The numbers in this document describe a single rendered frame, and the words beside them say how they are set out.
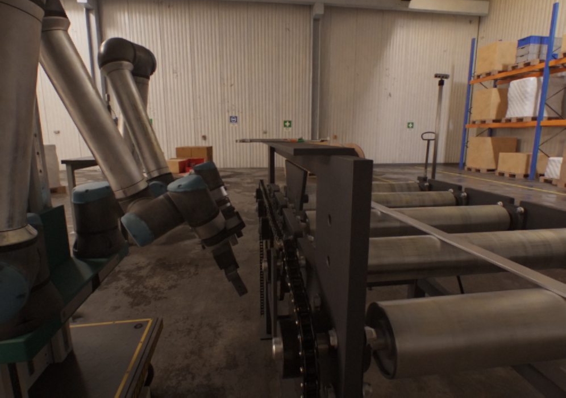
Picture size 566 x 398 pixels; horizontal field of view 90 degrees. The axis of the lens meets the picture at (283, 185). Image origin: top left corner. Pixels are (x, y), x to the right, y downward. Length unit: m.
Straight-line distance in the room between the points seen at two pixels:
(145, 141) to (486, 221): 1.31
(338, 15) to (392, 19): 2.10
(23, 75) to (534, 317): 0.97
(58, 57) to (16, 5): 0.16
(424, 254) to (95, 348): 1.32
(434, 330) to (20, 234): 0.76
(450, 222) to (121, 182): 1.10
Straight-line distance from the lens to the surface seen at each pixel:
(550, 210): 1.38
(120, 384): 1.35
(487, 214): 1.34
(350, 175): 0.34
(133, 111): 1.21
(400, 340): 0.50
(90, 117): 0.85
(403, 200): 1.46
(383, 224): 1.09
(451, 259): 0.88
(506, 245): 0.99
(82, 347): 1.59
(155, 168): 1.16
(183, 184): 0.75
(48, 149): 7.55
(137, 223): 0.75
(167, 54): 11.65
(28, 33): 0.75
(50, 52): 0.88
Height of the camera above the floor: 1.18
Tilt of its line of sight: 10 degrees down
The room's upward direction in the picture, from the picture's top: straight up
